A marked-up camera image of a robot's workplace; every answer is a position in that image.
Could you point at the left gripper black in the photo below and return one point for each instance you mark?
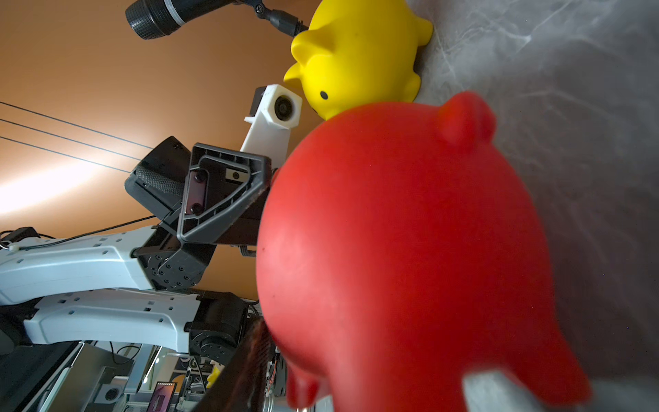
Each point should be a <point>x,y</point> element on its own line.
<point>203,197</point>

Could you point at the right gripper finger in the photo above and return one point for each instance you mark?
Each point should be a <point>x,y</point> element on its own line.
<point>241,385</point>

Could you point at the yellow piggy bank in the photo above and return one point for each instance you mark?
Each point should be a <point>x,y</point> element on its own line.
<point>357,53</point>

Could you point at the red piggy bank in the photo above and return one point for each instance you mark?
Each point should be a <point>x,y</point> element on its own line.
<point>397,253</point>

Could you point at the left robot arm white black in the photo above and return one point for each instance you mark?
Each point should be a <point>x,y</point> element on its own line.
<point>137,282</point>

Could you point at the black microphone on stand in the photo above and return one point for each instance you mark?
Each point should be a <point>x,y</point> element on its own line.
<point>154,19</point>

